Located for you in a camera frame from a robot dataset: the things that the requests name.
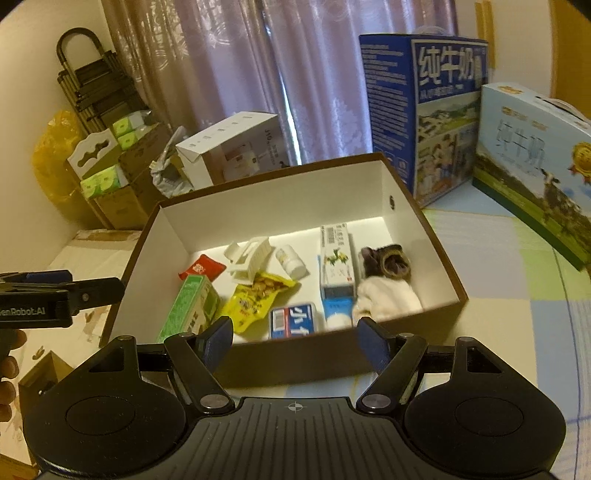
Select white appliance box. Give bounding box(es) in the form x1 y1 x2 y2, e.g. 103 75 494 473
175 112 291 189

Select dark brown furry socks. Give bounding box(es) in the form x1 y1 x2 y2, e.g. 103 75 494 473
359 242 411 280

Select yellow plastic bag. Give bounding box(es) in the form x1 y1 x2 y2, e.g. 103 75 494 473
31 110 86 215

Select blue and white small box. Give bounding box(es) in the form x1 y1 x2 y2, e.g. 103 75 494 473
269 301 320 341

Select black folding trolley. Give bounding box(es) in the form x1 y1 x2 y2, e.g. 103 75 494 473
56 28 144 134

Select grey crumpled plastic bag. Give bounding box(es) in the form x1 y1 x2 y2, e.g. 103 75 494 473
148 127 195 199

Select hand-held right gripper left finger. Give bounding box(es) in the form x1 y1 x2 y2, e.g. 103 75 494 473
88 316 236 415

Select green and white milk carton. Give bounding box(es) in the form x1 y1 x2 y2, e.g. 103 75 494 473
472 82 591 272

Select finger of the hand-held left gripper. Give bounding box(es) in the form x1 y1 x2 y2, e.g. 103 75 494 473
0 277 126 317
0 271 75 284

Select red packet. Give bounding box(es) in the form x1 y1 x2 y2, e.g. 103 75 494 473
178 254 228 281

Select white pill bottle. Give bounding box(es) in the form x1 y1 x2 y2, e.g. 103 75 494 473
276 244 308 279

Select checked cloth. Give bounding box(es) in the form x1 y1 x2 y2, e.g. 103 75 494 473
228 205 591 480

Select person's left hand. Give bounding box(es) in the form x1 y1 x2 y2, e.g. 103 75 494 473
0 330 27 423

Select green medicine box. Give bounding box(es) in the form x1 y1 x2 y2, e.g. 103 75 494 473
157 274 221 343

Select brown cardboard box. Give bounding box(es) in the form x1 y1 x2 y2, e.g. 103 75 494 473
99 154 468 388

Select white hair claw clip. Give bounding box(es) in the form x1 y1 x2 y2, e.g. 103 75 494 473
224 235 271 284

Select blue tube with white cap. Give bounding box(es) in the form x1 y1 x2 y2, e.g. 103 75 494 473
322 296 357 329

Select yellow snack packet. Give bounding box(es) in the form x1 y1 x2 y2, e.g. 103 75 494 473
221 271 296 334

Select white printed cloth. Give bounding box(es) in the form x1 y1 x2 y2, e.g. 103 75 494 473
46 240 139 365

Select blue milk carton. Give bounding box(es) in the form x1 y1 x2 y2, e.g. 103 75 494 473
359 33 489 208

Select open carton of green tissues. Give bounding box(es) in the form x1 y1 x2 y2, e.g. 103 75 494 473
67 128 153 230

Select purple curtain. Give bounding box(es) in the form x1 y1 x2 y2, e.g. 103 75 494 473
102 0 460 167

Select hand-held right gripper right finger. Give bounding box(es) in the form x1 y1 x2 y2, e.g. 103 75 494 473
355 316 502 414

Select long white medicine box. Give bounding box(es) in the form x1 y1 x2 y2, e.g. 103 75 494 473
318 224 357 300

